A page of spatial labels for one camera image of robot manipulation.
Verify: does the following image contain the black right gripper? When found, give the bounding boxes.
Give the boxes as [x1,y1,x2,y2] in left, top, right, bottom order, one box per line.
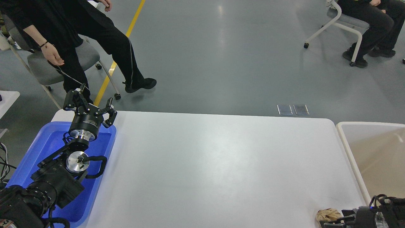
[319,206,380,228]

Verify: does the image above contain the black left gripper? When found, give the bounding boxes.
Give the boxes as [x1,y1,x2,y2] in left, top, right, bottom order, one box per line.
[62,84,117,142]

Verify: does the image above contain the brown paper ball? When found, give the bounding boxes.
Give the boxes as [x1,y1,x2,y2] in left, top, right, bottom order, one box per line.
[315,208,342,222]

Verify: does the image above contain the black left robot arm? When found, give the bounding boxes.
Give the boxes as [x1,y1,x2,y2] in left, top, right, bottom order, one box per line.
[1,84,117,228]

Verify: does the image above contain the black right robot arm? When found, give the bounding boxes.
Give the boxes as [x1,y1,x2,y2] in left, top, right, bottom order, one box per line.
[317,194,405,228]

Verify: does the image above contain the blue plastic bin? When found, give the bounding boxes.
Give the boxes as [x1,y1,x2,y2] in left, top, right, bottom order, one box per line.
[7,121,117,227]

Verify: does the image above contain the beige plastic bin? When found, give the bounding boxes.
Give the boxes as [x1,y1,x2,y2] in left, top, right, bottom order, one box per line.
[336,122,405,203]

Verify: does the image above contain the white side table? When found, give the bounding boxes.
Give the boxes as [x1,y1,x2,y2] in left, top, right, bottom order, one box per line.
[0,91,20,118]

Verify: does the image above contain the person in black left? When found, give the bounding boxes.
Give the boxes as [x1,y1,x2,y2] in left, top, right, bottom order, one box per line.
[0,0,157,103]

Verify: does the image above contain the person in black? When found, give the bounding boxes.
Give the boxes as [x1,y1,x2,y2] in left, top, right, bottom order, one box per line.
[337,0,405,68]
[0,0,157,103]

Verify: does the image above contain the right metal floor plate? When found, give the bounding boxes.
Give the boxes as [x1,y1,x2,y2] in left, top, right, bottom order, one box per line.
[293,105,310,116]

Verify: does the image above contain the metal floor plate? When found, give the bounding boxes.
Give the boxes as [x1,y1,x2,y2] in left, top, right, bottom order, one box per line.
[293,105,310,116]
[277,105,293,116]

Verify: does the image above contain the left metal floor plate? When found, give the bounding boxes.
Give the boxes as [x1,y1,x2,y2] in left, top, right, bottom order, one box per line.
[277,105,293,116]

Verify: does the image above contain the person in black right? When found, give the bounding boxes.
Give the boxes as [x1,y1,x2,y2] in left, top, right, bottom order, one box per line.
[337,0,405,68]

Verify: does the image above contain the grey chair white frame left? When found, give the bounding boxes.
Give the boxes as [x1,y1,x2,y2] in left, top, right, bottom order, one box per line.
[2,14,122,110]

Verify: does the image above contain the grey chair white frame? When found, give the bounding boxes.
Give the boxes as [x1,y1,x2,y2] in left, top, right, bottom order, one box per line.
[303,0,370,67]
[2,14,122,110]

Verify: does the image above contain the black cables at left edge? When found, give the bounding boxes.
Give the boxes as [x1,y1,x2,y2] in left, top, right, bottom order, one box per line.
[0,142,17,181]

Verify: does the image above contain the grey chair white frame right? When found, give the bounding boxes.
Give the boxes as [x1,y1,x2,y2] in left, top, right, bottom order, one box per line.
[303,0,370,67]

